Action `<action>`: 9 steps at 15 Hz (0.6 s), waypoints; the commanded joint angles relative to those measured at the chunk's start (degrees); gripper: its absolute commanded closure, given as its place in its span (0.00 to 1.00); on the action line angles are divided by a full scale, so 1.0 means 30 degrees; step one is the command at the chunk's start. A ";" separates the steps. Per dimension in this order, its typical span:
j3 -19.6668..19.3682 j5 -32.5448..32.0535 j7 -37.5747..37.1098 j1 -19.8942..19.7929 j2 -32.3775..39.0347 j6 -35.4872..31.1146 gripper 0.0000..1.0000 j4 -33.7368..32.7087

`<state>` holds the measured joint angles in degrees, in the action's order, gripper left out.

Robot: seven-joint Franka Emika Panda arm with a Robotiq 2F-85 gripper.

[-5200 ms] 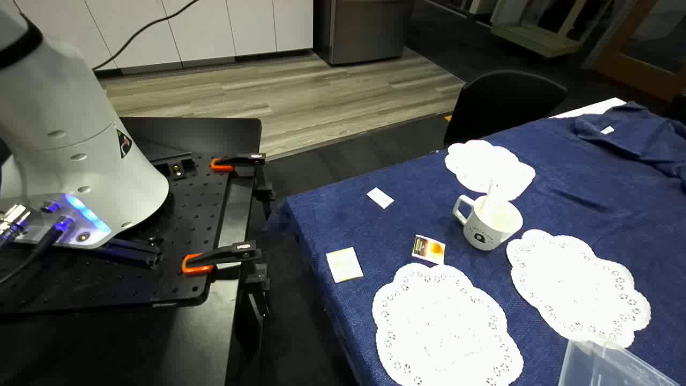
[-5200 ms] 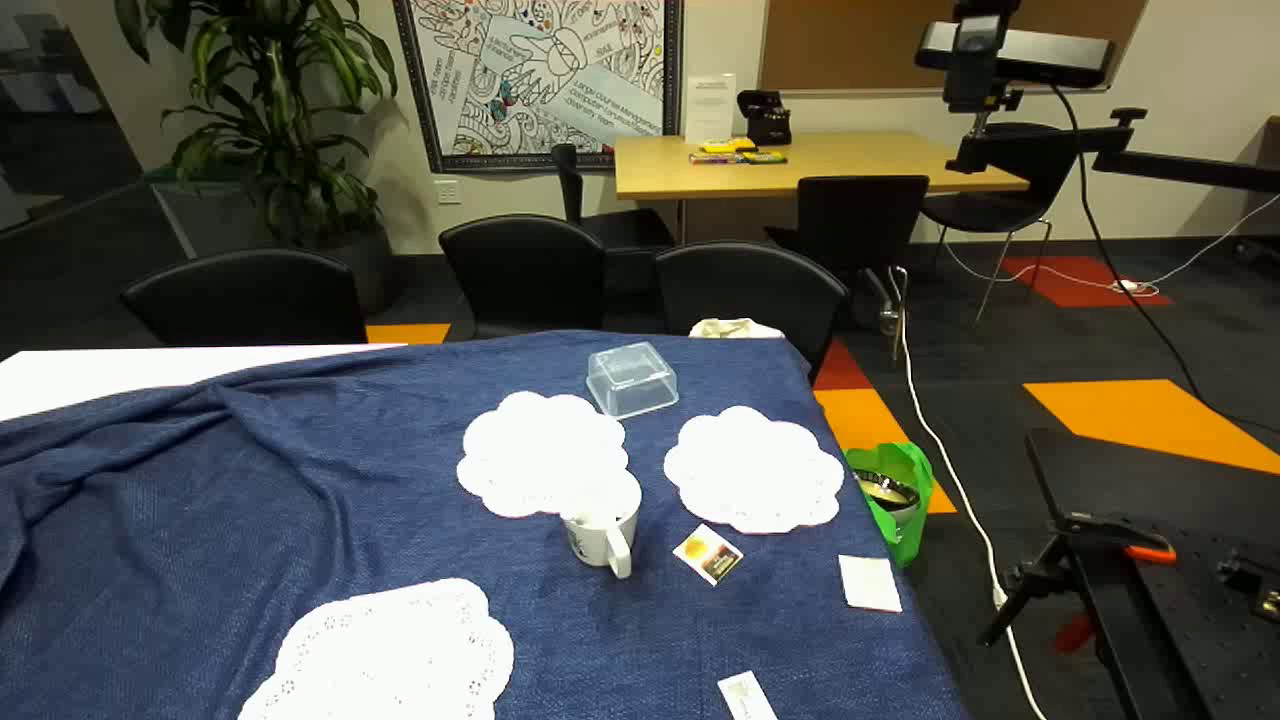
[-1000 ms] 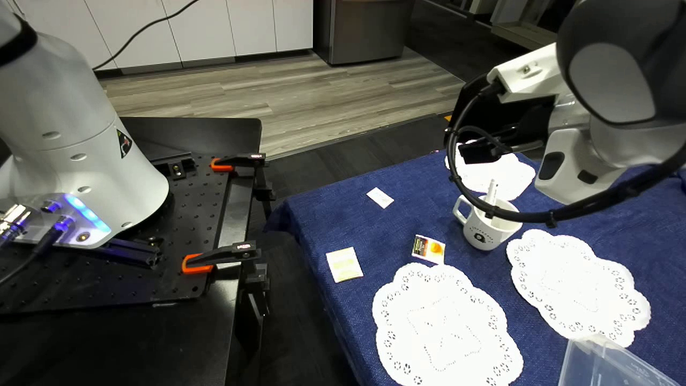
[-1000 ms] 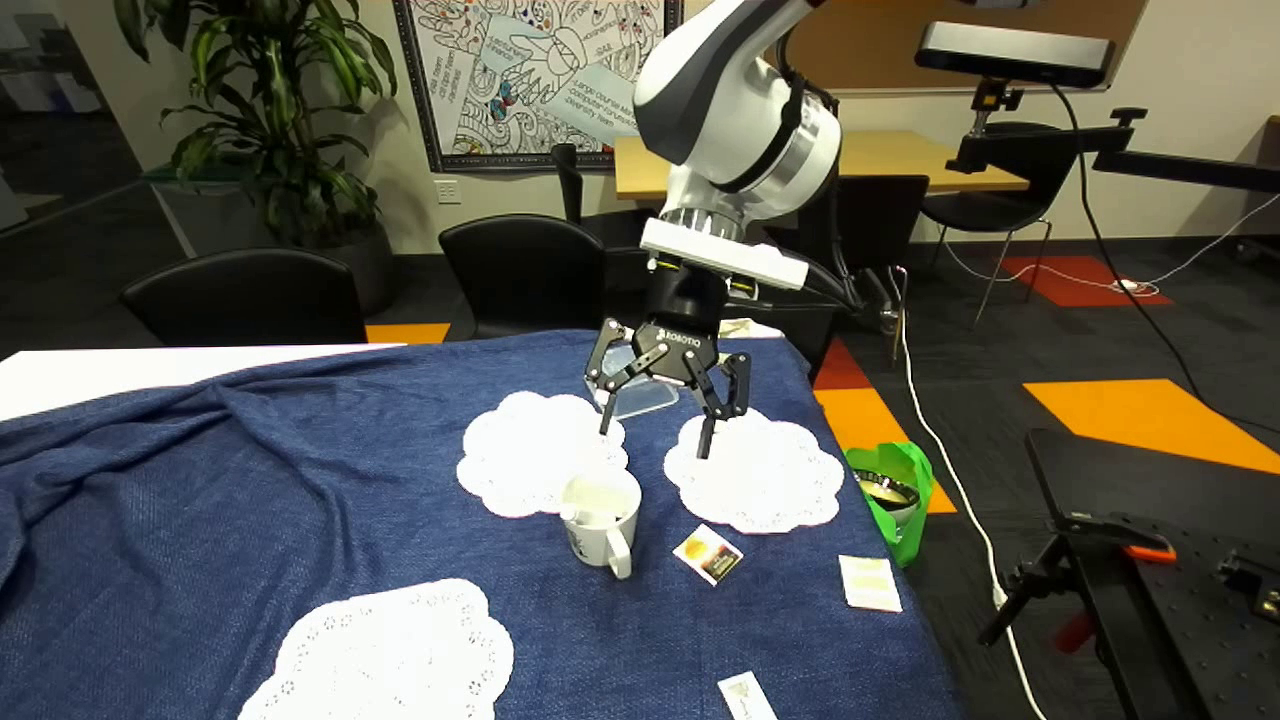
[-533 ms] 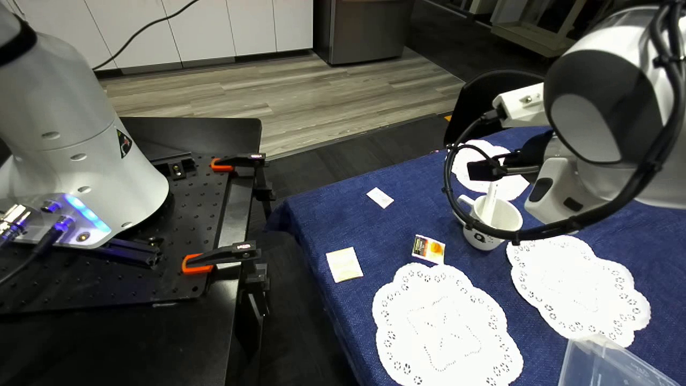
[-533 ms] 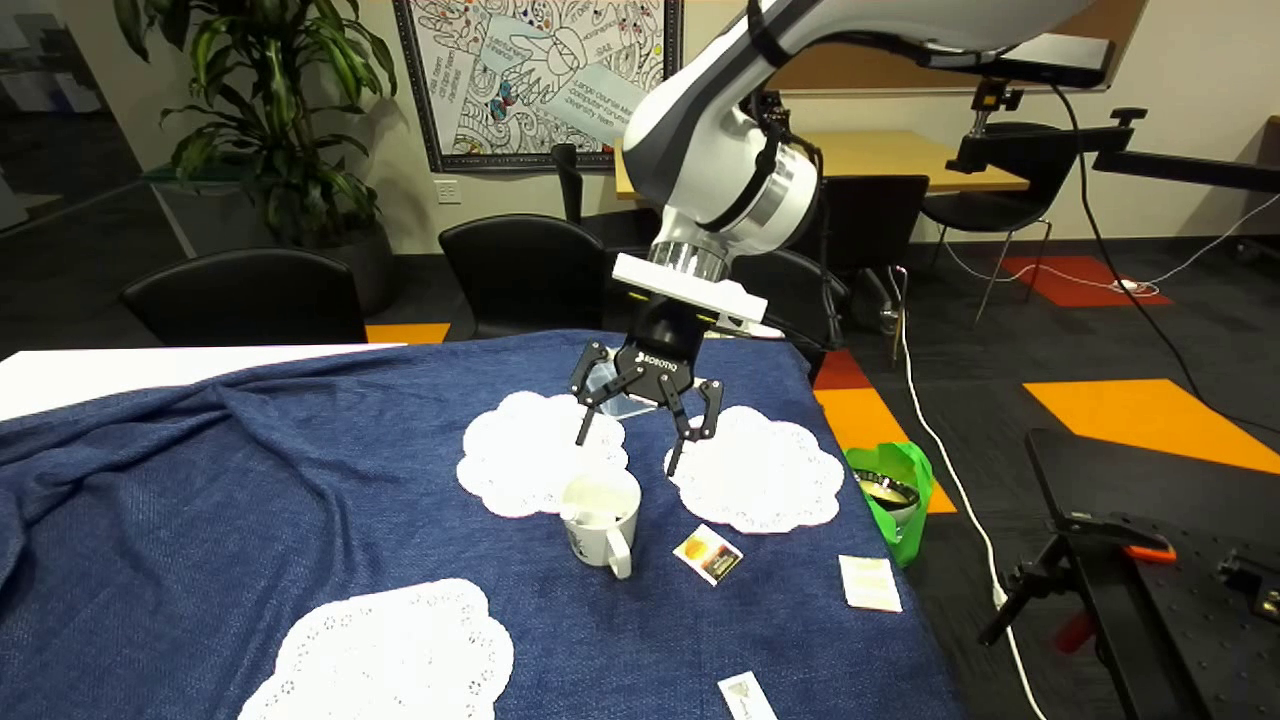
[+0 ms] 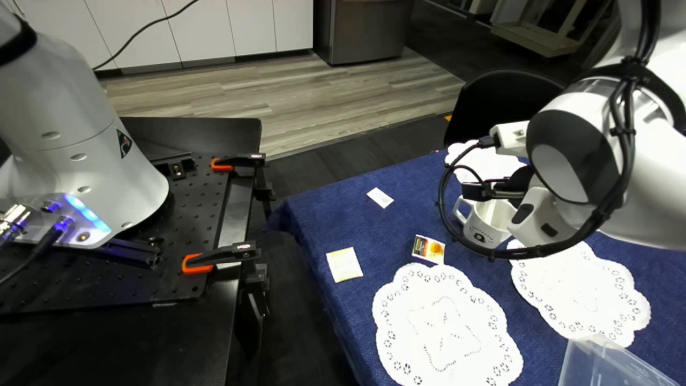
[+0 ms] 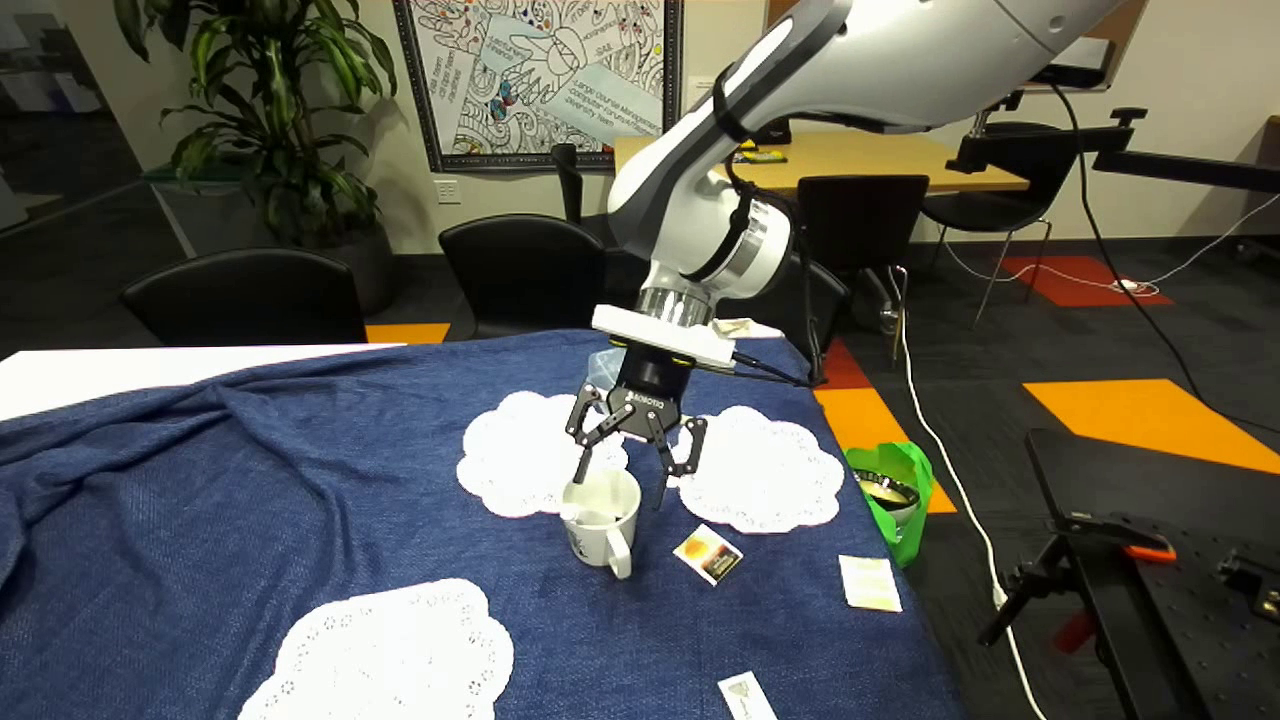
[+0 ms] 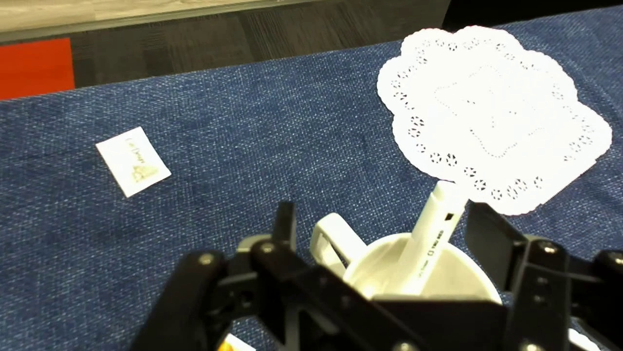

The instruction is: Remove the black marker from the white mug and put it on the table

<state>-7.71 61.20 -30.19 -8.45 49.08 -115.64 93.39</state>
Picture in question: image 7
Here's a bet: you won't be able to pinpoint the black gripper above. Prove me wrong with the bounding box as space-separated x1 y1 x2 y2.
460 166 538 210

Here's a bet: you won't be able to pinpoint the white paper doily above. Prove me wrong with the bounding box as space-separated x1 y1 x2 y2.
444 138 533 188
508 240 653 352
368 262 526 386

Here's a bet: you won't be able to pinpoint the tea bag packet orange picture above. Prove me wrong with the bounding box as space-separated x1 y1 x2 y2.
410 231 448 268

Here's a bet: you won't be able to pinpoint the blue denim table cloth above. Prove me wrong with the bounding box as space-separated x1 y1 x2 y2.
268 146 686 386

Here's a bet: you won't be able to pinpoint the black chair with metal legs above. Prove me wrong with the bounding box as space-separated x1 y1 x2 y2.
441 66 567 149

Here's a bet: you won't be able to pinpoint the white paper sachet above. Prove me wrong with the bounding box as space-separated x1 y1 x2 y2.
324 244 367 285
365 184 396 210

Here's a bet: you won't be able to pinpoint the wooden shelf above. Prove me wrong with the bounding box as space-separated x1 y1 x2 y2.
491 0 617 59

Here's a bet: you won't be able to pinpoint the stainless steel bin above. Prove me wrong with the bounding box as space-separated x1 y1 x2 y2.
310 0 414 68

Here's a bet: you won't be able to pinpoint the clear plastic container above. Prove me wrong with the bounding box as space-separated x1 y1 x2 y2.
555 337 681 386

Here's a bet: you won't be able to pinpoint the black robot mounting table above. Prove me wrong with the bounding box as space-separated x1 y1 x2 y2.
0 116 276 386

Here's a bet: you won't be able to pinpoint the white cabinets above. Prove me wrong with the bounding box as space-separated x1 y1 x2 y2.
0 0 317 72

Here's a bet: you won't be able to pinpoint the dark clamp lever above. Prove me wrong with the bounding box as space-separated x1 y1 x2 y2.
89 234 164 270

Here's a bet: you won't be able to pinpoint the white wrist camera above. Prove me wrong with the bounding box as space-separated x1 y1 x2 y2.
487 118 532 158

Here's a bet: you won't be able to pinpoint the black clamp with orange handle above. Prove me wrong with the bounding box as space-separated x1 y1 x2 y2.
208 149 278 204
178 240 273 289

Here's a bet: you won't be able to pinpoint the small black bracket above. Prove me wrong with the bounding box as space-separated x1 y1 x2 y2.
170 157 198 179

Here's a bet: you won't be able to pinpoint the black wall cable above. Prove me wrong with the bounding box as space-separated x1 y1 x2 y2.
89 0 202 72

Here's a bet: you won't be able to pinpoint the blue cable at robot base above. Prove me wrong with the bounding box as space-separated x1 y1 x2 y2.
0 201 78 287

